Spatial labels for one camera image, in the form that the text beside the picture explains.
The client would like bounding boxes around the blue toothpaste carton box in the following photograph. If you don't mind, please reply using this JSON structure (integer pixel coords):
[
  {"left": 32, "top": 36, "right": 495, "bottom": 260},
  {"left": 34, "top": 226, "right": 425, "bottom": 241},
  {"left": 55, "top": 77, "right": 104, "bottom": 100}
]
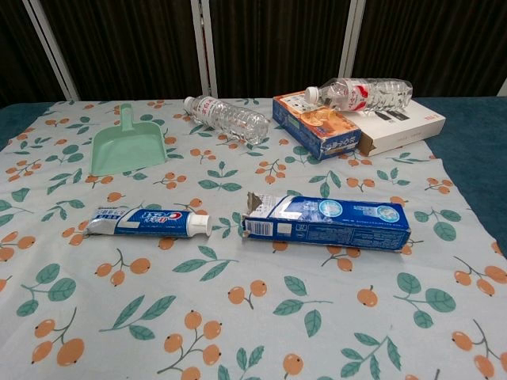
[{"left": 241, "top": 192, "right": 413, "bottom": 255}]

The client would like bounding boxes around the blue white toothpaste tube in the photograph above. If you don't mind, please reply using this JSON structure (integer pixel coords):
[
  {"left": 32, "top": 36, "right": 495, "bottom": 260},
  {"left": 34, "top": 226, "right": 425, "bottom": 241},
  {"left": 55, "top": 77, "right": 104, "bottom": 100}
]
[{"left": 81, "top": 205, "right": 213, "bottom": 239}]

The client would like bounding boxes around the flat white cardboard box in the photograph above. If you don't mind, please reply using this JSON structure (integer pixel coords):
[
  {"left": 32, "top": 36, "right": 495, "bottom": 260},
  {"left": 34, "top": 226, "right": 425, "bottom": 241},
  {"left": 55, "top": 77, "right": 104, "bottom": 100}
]
[{"left": 358, "top": 97, "right": 447, "bottom": 157}]

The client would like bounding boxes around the clear bottle red text label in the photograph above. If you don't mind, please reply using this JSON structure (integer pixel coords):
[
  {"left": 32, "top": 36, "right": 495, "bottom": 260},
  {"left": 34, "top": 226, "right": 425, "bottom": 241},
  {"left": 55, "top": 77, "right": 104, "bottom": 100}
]
[{"left": 183, "top": 94, "right": 271, "bottom": 146}]

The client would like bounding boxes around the orange and blue carton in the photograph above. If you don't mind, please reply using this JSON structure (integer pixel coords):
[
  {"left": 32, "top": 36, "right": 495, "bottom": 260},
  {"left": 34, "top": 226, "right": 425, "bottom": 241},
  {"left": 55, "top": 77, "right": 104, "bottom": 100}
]
[{"left": 272, "top": 91, "right": 363, "bottom": 161}]

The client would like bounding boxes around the floral orange fruit tablecloth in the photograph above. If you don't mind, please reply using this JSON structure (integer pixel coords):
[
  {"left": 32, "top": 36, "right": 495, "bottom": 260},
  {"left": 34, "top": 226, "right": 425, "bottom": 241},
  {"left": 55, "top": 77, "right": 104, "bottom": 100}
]
[{"left": 0, "top": 97, "right": 507, "bottom": 380}]

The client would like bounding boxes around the mint green plastic dustpan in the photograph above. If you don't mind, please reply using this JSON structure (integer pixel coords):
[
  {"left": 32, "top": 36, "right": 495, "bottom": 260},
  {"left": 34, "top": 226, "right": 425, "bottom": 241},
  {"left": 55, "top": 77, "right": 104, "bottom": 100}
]
[{"left": 90, "top": 103, "right": 168, "bottom": 176}]

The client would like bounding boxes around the clear bottle red white label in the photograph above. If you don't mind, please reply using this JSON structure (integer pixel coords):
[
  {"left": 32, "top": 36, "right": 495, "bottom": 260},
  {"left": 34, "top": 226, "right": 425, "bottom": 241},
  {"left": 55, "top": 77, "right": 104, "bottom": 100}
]
[{"left": 303, "top": 78, "right": 414, "bottom": 116}]

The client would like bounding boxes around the white screen frame post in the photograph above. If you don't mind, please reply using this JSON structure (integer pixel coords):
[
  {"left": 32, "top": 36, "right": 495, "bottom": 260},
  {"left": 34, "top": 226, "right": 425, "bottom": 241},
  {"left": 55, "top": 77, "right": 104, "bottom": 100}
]
[
  {"left": 339, "top": 0, "right": 366, "bottom": 86},
  {"left": 189, "top": 0, "right": 219, "bottom": 98},
  {"left": 25, "top": 0, "right": 80, "bottom": 101}
]

